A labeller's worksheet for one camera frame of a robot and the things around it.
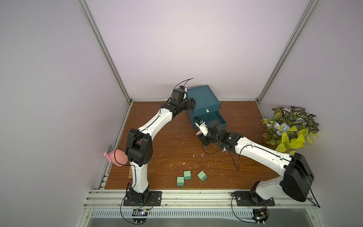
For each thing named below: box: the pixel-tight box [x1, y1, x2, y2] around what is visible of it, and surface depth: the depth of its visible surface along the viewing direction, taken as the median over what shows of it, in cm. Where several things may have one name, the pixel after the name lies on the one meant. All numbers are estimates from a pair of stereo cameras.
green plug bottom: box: [176, 176, 185, 187], surface depth 79 cm
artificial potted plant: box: [259, 105, 320, 156], surface depth 74 cm
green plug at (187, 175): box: [183, 170, 192, 181], surface depth 81 cm
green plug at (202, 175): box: [197, 170, 208, 182], surface depth 81 cm
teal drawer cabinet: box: [186, 85, 227, 129], surface depth 93 cm
